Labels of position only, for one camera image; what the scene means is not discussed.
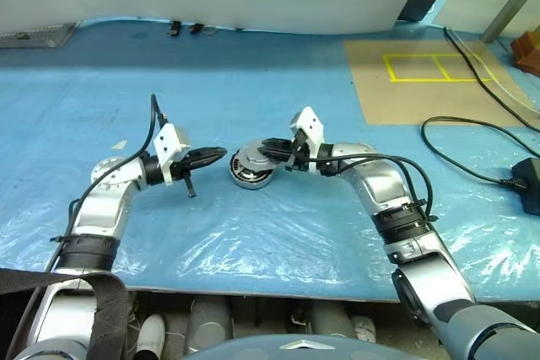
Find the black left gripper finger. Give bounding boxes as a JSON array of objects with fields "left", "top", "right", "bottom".
[
  {"left": 188, "top": 146, "right": 230, "bottom": 159},
  {"left": 187, "top": 155, "right": 225, "bottom": 169}
]

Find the long black cable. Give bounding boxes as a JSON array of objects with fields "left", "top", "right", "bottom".
[{"left": 443, "top": 25, "right": 540, "bottom": 130}]

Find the white shoe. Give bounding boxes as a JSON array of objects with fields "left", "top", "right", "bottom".
[
  {"left": 136, "top": 314, "right": 167, "bottom": 360},
  {"left": 351, "top": 314, "right": 378, "bottom": 343}
]

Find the blue plastic table cover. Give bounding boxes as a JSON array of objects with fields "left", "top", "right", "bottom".
[{"left": 0, "top": 0, "right": 540, "bottom": 303}]

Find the grey robot torso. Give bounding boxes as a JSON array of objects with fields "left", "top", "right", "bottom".
[{"left": 180, "top": 332, "right": 449, "bottom": 360}]

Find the black looped power cable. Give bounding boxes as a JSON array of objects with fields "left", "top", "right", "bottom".
[{"left": 421, "top": 116, "right": 529, "bottom": 189}]

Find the black power adapter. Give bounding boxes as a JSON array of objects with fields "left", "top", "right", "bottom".
[{"left": 510, "top": 157, "right": 540, "bottom": 216}]

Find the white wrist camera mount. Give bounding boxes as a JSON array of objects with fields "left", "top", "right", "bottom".
[
  {"left": 288, "top": 105, "right": 327, "bottom": 167},
  {"left": 152, "top": 122, "right": 192, "bottom": 188}
]

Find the grey ribbed tray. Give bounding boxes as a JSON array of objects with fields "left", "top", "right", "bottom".
[{"left": 0, "top": 21, "right": 82, "bottom": 50}]

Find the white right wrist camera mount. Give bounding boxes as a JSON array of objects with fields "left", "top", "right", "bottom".
[{"left": 288, "top": 105, "right": 327, "bottom": 167}]

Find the round silver motor housing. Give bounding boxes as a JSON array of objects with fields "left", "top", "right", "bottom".
[{"left": 228, "top": 152, "right": 277, "bottom": 191}]

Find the brown cardboard sheet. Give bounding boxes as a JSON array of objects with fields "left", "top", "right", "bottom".
[{"left": 343, "top": 39, "right": 529, "bottom": 127}]

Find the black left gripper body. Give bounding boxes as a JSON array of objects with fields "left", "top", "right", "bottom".
[{"left": 168, "top": 151, "right": 198, "bottom": 200}]

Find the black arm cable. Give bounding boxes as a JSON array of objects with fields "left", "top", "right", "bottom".
[
  {"left": 294, "top": 153, "right": 434, "bottom": 223},
  {"left": 44, "top": 94, "right": 170, "bottom": 273}
]

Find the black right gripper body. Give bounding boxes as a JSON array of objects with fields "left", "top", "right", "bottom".
[{"left": 283, "top": 131, "right": 316, "bottom": 172}]

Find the grey rounded cylinder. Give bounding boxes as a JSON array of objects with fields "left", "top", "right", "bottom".
[
  {"left": 304, "top": 299, "right": 358, "bottom": 339},
  {"left": 184, "top": 297, "right": 234, "bottom": 356}
]

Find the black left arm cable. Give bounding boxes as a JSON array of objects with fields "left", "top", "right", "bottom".
[{"left": 44, "top": 94, "right": 170, "bottom": 273}]

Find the black webbing strap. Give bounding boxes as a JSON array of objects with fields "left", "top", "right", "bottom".
[{"left": 0, "top": 267, "right": 130, "bottom": 360}]

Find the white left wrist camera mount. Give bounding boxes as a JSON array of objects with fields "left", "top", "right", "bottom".
[{"left": 152, "top": 122, "right": 192, "bottom": 188}]

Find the translucent flat strip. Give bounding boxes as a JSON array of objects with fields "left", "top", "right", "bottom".
[{"left": 447, "top": 27, "right": 540, "bottom": 113}]

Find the orange wooden block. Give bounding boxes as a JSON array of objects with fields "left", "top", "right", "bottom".
[{"left": 510, "top": 30, "right": 540, "bottom": 75}]

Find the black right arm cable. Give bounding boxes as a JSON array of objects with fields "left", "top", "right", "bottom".
[{"left": 294, "top": 153, "right": 434, "bottom": 223}]

